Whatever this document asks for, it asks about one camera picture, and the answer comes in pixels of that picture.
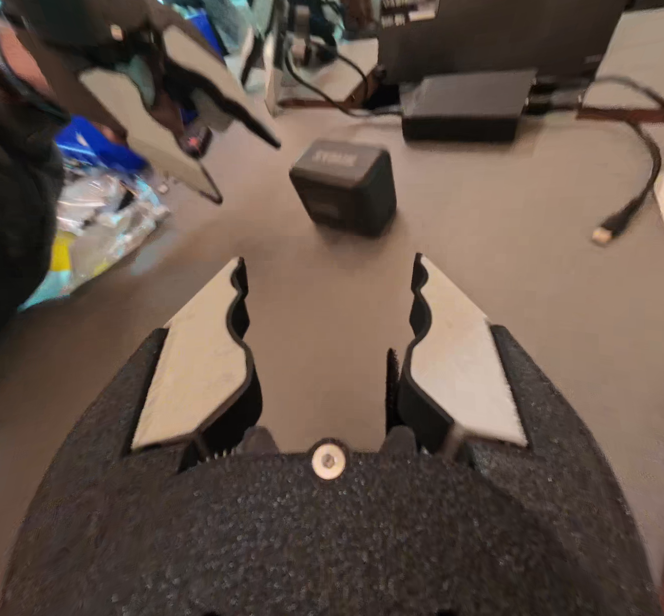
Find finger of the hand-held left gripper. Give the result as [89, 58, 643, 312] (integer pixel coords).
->
[162, 24, 282, 150]
[79, 68, 224, 206]

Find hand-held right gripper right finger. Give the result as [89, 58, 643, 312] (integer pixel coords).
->
[385, 254, 529, 465]

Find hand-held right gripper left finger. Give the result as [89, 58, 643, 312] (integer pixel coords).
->
[131, 257, 264, 463]

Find small black case white print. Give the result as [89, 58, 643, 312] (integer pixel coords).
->
[289, 139, 397, 238]

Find grey desk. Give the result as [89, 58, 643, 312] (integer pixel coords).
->
[0, 6, 664, 596]

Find blue crate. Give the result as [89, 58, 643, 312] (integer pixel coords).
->
[184, 8, 229, 56]

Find blue bin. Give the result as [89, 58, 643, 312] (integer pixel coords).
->
[54, 115, 148, 173]

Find pile of clear plastic bags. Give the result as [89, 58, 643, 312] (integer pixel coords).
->
[18, 167, 172, 311]

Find black stand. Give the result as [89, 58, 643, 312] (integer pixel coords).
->
[228, 0, 340, 64]

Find yellow packet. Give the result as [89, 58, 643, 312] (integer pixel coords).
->
[49, 232, 76, 274]

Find black power adapter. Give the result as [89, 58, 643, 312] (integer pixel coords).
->
[400, 69, 537, 144]

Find black adapter cable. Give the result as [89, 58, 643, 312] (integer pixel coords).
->
[283, 40, 405, 119]

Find black cable with metal plug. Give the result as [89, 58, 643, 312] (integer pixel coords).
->
[581, 75, 664, 248]

